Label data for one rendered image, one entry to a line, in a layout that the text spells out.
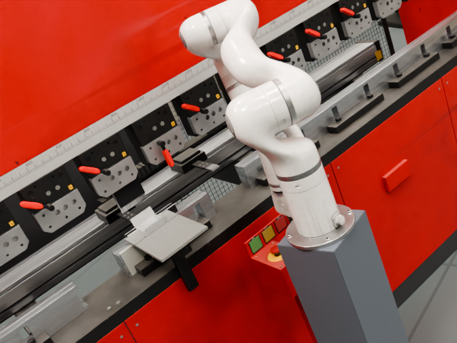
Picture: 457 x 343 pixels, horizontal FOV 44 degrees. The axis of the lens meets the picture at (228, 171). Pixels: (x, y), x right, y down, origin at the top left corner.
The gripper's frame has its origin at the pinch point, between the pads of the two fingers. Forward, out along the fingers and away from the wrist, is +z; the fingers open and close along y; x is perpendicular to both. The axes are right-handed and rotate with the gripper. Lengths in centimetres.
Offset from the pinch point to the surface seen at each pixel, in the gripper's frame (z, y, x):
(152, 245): -14.1, -19.5, -40.8
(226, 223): -1.2, -22.6, -12.2
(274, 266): 6.2, 2.0, -14.7
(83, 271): 105, -231, -23
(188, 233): -14.8, -11.5, -31.5
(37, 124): -60, -37, -50
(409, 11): 1, -82, 182
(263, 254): 6.9, -6.8, -11.6
